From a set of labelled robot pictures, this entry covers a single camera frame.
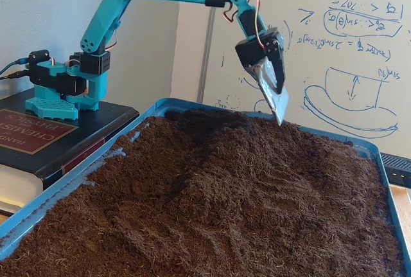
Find black chemistry physics handbook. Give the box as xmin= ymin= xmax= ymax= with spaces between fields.
xmin=0 ymin=92 xmax=141 ymax=217

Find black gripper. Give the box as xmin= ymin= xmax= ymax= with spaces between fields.
xmin=234 ymin=27 xmax=290 ymax=127

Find black cable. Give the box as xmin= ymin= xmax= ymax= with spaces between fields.
xmin=0 ymin=71 xmax=31 ymax=80

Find blue cable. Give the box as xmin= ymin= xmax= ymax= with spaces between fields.
xmin=0 ymin=59 xmax=30 ymax=76

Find perforated electronics box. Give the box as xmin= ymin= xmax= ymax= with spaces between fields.
xmin=380 ymin=152 xmax=411 ymax=190

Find blue plastic tray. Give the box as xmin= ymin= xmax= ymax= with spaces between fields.
xmin=0 ymin=97 xmax=411 ymax=277

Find brown soil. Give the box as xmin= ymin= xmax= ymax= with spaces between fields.
xmin=0 ymin=108 xmax=407 ymax=277

